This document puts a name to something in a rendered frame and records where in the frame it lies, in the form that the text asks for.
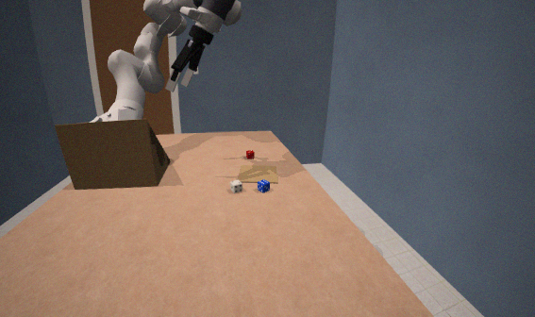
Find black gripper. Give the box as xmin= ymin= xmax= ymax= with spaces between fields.
xmin=165 ymin=25 xmax=214 ymax=92

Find blue die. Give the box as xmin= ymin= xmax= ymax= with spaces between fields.
xmin=258 ymin=179 xmax=270 ymax=192

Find white die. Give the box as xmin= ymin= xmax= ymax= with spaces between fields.
xmin=230 ymin=180 xmax=242 ymax=193

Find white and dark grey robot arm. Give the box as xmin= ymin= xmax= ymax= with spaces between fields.
xmin=90 ymin=0 xmax=242 ymax=123

